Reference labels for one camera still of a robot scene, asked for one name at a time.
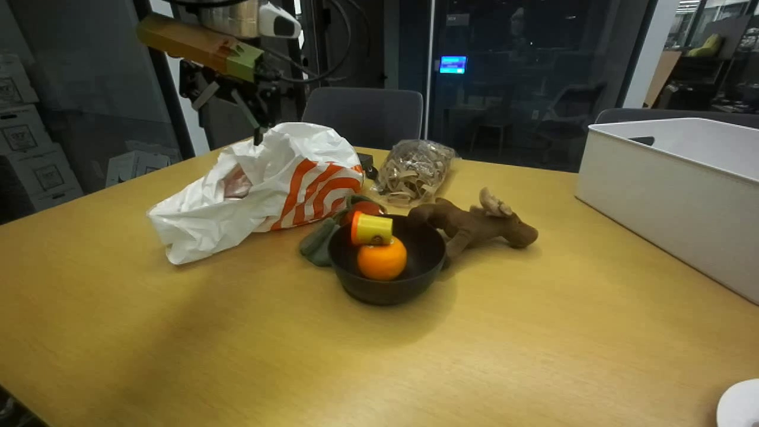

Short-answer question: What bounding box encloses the orange fruit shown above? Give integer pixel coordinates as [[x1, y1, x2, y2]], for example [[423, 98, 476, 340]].
[[355, 237, 407, 279]]

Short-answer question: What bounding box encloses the white orange plastic bag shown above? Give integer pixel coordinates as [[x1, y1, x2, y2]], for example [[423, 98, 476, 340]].
[[146, 121, 360, 265]]

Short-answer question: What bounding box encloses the black bowl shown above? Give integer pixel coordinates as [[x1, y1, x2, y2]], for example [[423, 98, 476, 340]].
[[328, 216, 447, 307]]

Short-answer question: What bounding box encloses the clear bag of nuts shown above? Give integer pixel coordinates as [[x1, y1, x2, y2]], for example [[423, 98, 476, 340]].
[[378, 140, 455, 207]]

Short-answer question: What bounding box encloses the green red plush toy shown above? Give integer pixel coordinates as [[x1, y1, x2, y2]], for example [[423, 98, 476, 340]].
[[299, 197, 385, 269]]

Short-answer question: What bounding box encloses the brown plush toy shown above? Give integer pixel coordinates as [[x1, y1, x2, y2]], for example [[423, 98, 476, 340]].
[[407, 187, 539, 265]]

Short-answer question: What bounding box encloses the blue screen monitor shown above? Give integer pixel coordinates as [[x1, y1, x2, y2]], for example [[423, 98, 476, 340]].
[[438, 55, 467, 75]]

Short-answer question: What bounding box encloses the white rectangular box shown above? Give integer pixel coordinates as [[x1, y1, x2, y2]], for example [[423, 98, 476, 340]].
[[577, 117, 759, 301]]

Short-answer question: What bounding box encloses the white plate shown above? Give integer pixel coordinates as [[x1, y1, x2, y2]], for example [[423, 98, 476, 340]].
[[716, 379, 759, 427]]

